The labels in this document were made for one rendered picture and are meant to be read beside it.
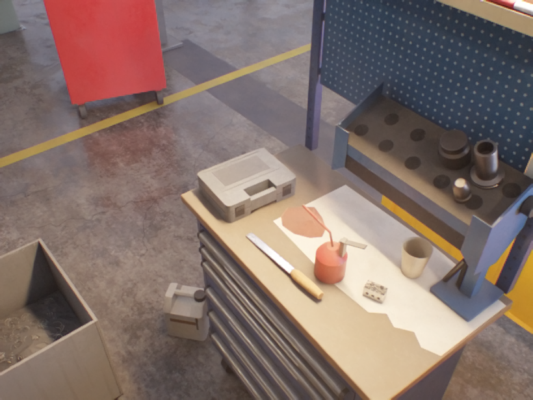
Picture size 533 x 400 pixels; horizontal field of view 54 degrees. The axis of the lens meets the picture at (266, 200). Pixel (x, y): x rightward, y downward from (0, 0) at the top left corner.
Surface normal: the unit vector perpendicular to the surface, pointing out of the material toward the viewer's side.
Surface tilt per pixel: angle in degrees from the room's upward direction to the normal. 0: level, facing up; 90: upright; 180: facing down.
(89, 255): 0
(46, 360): 90
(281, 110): 0
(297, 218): 11
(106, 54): 90
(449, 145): 28
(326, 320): 0
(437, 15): 90
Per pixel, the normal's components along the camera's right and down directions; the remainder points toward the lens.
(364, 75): -0.81, 0.39
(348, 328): 0.00, -0.76
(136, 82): 0.35, 0.61
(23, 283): 0.64, 0.50
